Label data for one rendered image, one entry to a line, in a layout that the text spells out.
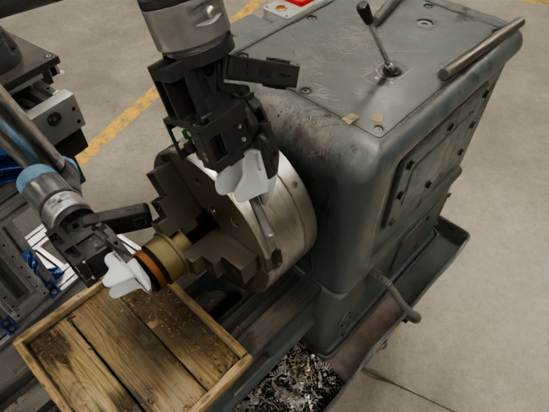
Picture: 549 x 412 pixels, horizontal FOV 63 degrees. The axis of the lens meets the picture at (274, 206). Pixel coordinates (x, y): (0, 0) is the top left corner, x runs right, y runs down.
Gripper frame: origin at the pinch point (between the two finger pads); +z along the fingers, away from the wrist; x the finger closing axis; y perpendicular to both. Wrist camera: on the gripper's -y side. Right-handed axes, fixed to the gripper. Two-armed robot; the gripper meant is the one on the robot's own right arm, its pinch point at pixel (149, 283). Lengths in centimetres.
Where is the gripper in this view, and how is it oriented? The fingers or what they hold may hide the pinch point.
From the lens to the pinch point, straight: 74.9
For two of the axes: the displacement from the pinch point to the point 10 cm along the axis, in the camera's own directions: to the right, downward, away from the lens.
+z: 7.1, 5.4, -4.5
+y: -7.0, 5.5, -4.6
